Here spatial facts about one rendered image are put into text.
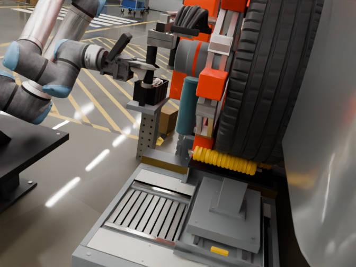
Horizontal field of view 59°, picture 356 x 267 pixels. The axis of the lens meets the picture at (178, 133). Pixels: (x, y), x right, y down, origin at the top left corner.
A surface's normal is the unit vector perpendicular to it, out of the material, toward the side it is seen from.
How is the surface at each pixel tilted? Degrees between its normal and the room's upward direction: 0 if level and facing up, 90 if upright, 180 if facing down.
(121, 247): 0
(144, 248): 0
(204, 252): 90
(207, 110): 90
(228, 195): 90
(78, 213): 0
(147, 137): 90
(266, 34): 60
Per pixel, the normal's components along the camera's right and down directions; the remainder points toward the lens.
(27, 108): 0.34, 0.41
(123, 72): -0.24, 0.37
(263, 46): -0.15, -0.01
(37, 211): 0.16, -0.90
